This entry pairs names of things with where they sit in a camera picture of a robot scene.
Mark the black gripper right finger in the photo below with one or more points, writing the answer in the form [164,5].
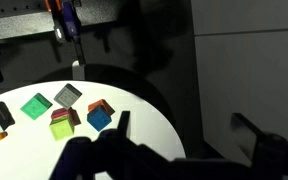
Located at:
[248,134]

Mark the white table leg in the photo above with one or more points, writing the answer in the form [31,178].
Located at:
[78,70]

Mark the black perforated board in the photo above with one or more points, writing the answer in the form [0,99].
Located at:
[20,20]

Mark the light green block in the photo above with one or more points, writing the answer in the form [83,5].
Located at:
[62,128]

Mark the dark green block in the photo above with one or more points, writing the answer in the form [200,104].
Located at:
[36,106]

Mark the grey block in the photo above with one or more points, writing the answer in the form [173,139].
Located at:
[67,96]

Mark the white and black box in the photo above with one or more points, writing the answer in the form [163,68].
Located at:
[0,115]

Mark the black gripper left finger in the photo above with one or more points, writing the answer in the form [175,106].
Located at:
[124,122]

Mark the magenta block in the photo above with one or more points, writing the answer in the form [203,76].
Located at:
[65,114]

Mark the orange block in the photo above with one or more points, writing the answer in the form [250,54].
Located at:
[101,104]

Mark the blue block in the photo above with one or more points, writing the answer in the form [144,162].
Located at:
[98,119]

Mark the blue and orange clamp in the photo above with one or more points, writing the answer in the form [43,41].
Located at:
[67,23]

